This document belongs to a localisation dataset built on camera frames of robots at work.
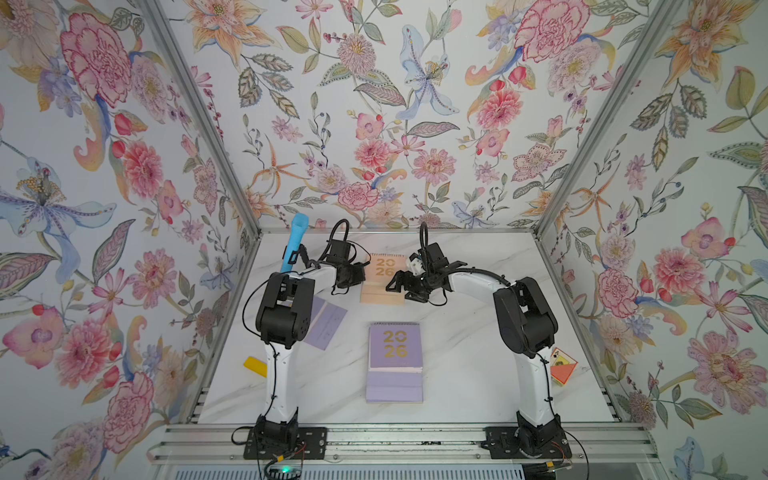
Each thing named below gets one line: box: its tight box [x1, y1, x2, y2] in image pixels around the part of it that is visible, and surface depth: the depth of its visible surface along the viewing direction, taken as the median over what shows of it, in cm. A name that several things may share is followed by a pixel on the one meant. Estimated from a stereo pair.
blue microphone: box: [280, 213, 310, 273], surface depth 90 cm
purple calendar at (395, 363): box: [366, 322, 424, 404], surface depth 84 cm
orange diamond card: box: [550, 347, 578, 386], surface depth 87 cm
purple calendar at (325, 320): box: [303, 296, 348, 351], surface depth 97 cm
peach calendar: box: [361, 253, 407, 305], surface depth 106 cm
